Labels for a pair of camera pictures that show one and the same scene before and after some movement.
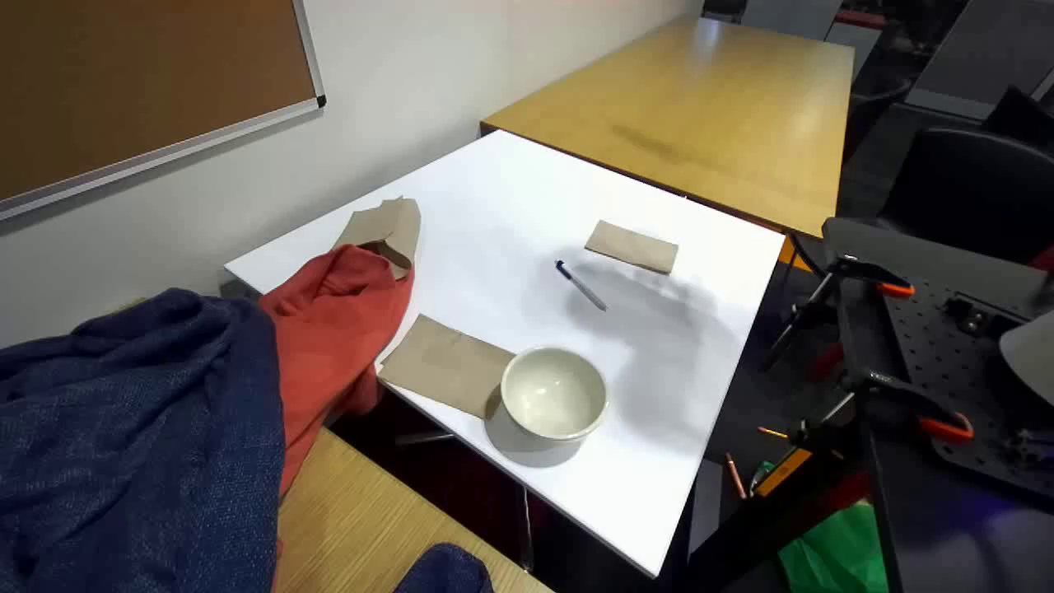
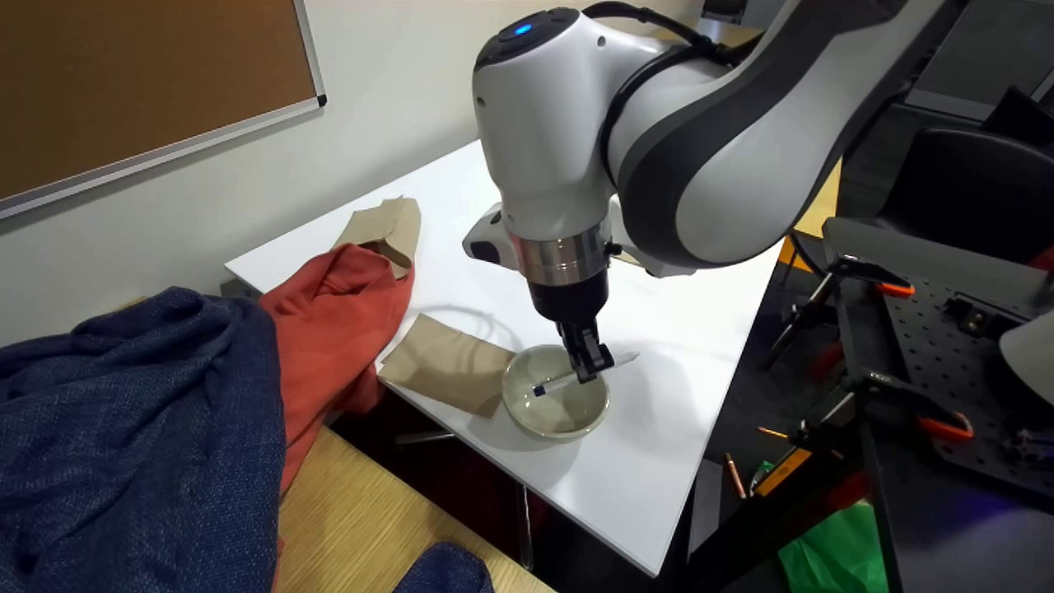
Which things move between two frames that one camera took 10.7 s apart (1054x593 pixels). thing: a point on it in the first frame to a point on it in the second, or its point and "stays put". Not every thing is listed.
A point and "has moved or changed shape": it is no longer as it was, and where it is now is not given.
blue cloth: [147, 448] stays put
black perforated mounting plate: [930, 325] stays put
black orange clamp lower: [883, 406] stays put
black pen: [579, 284] has moved or changed shape
